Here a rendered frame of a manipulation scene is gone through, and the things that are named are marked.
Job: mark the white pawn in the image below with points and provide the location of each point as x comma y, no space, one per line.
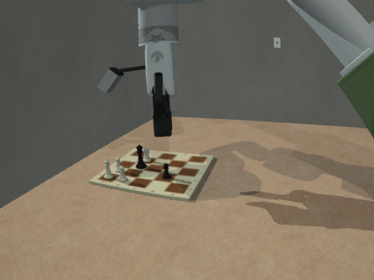
118,165
122,175

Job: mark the chessboard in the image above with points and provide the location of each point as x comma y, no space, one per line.
186,170

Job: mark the white bishop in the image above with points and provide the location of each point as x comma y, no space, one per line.
108,174

